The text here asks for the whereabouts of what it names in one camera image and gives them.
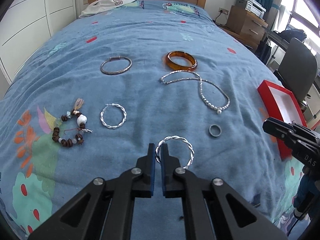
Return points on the blue printed blanket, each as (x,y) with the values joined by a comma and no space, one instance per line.
(150,42)

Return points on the amber bangle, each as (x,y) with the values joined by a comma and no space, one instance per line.
(181,68)

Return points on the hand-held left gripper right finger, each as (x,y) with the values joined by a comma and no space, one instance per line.
(165,177)

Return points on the wall socket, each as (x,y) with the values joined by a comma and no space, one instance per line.
(223,11)

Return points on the silver twisted hoop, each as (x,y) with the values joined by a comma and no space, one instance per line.
(185,141)
(109,125)

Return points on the thin silver bangle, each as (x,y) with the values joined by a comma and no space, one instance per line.
(116,59)

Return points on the dark blue cloth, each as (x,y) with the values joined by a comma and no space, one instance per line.
(308,187)

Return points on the red jewelry box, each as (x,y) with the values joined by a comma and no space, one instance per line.
(268,97)

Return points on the white printer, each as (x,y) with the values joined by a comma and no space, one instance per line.
(252,6)

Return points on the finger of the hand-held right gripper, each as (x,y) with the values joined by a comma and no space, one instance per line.
(275,128)

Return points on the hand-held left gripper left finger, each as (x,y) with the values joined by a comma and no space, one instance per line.
(151,177)

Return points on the wooden nightstand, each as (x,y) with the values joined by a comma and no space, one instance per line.
(246,23)

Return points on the white wardrobe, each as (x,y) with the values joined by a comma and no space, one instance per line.
(25,17)

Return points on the dark backpack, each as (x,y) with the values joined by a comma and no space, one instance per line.
(292,33)

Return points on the window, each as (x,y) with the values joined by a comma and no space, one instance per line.
(302,2)

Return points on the grey office chair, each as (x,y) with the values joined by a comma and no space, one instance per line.
(297,67)

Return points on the white garment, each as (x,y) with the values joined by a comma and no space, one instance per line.
(102,6)

